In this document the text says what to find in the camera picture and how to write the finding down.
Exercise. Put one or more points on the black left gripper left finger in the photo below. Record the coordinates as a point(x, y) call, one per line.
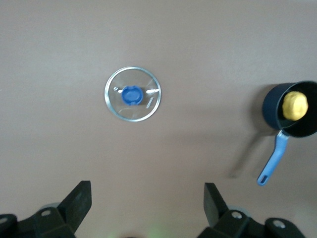
point(71, 205)

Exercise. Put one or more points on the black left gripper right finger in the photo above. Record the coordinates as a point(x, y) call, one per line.
point(213, 205)

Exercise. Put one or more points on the yellow potato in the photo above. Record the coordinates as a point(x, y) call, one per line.
point(296, 105)

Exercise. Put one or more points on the brown table cover sheet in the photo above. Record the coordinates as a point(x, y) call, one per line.
point(173, 37)

